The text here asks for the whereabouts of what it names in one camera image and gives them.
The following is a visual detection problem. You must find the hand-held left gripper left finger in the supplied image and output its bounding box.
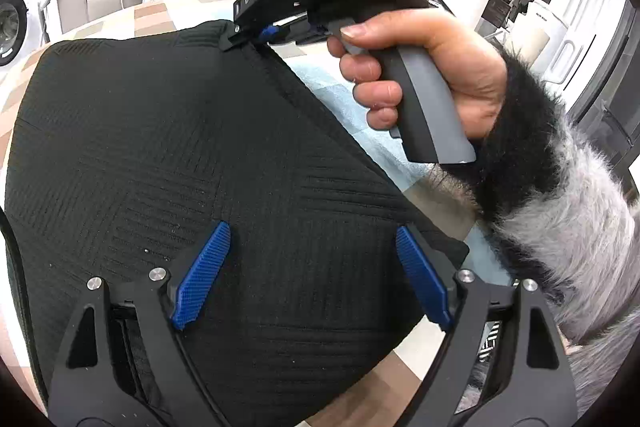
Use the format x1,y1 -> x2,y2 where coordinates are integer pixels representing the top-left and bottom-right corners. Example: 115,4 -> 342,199
47,221 -> 236,427

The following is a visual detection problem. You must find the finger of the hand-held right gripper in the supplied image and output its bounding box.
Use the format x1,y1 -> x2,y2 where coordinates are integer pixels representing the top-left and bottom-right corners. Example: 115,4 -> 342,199
219,23 -> 282,54

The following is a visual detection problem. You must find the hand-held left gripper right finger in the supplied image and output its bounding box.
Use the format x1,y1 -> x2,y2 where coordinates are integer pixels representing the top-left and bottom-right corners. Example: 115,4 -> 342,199
395,225 -> 576,427

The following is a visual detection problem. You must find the black knit sweater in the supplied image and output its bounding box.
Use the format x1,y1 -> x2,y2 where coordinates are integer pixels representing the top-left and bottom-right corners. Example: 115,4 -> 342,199
0,19 -> 471,427

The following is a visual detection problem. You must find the person's right hand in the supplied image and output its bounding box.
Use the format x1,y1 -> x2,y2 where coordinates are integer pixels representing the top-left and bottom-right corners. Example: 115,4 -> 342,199
327,9 -> 508,141

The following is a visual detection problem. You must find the plaid blanket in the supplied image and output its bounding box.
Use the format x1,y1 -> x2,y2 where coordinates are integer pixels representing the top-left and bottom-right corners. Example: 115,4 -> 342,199
0,0 -> 516,427

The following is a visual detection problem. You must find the white appliance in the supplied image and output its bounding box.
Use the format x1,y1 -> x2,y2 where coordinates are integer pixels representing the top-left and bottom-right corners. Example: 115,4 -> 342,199
515,0 -> 571,82

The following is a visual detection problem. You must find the white washing machine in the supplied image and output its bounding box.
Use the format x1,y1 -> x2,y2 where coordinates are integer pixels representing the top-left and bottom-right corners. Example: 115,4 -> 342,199
0,0 -> 43,68

